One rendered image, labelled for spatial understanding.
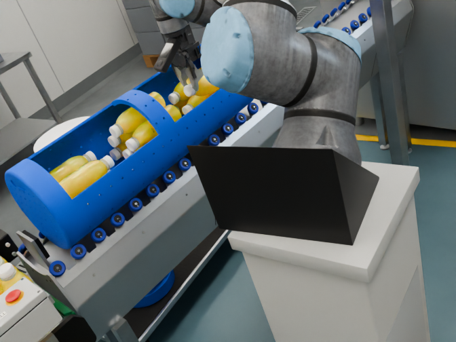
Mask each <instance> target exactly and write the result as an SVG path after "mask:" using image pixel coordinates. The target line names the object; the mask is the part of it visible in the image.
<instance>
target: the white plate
mask: <svg viewBox="0 0 456 342"><path fill-rule="evenodd" d="M87 118H89V117H78V118H75V119H72V120H69V121H66V122H64V123H62V124H59V125H57V126H56V127H54V128H52V129H51V130H49V131H47V132H46V133H45V134H44V135H42V136H41V137H40V138H39V139H38V140H37V142H36V143H35V145H34V148H33V150H34V152H35V153H36V152H37V151H38V150H40V149H42V148H44V147H45V146H46V145H48V144H50V143H51V142H52V141H54V140H56V139H57V138H58V137H60V136H62V135H63V134H65V133H66V132H68V131H69V130H71V129H72V128H74V127H75V126H77V125H78V124H80V123H81V122H83V121H85V120H86V119H87Z"/></svg>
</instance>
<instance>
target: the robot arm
mask: <svg viewBox="0 0 456 342"><path fill-rule="evenodd" d="M149 3H150V5H151V8H152V10H153V14H154V16H155V19H156V21H157V24H158V27H159V29H160V32H161V33H162V34H164V35H165V37H166V38H168V40H167V42H166V44H165V46H164V48H163V50H162V51H161V54H160V55H159V58H158V59H157V62H156V63H155V65H154V67H153V68H154V69H155V70H156V71H157V72H161V73H166V72H167V71H168V69H169V67H170V65H171V66H172V69H173V71H174V73H175V75H176V77H178V80H179V81H180V82H181V83H182V85H183V86H184V87H185V86H187V85H188V84H187V79H188V78H189V80H190V82H191V85H192V88H193V89H194V90H195V91H199V84H198V82H199V80H200V79H201V78H202V77H203V76H205V78H206V79H207V80H208V82H209V83H211V84H212V85H214V86H216V87H218V88H221V89H224V90H225V91H227V92H229V93H232V94H239V95H242V96H247V97H249V98H253V99H257V100H261V101H263V102H268V103H271V104H274V105H278V106H281V107H284V120H283V125H282V128H281V130H280V132H279V134H278V136H277V138H276V140H275V142H274V144H273V146H272V147H277V148H306V149H333V150H335V151H336V152H338V153H340V154H342V155H343V156H345V157H346V158H348V159H350V160H352V161H353V162H355V163H357V164H359V165H360V166H361V165H362V156H361V154H360V150H359V146H358V142H357V139H356V135H355V124H356V111H357V103H358V90H359V83H360V70H361V68H362V61H361V47H360V44H359V42H358V41H357V39H356V38H355V37H353V36H352V35H349V34H348V33H346V32H345V31H342V30H339V29H336V28H330V27H325V26H320V27H319V28H314V27H308V28H304V29H301V30H299V31H298V32H296V25H297V11H296V9H295V8H294V7H293V6H292V5H291V4H290V3H289V2H288V0H149ZM187 21H188V22H192V23H195V24H198V25H201V26H204V27H206V29H205V31H204V35H203V38H202V45H201V47H200V43H199V42H198V41H195V39H194V37H193V33H192V31H191V27H190V25H189V24H187ZM198 46H199V49H200V52H199V50H198ZM200 53H201V54H200ZM198 58H200V60H201V66H202V69H197V68H196V66H195V65H194V63H193V62H194V61H196V60H197V59H198Z"/></svg>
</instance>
